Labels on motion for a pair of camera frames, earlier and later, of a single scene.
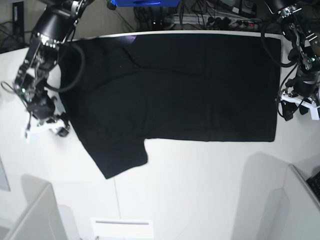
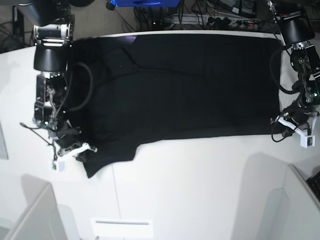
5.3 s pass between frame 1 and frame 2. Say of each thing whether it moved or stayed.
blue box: stayed
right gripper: moved
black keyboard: stayed
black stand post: stayed
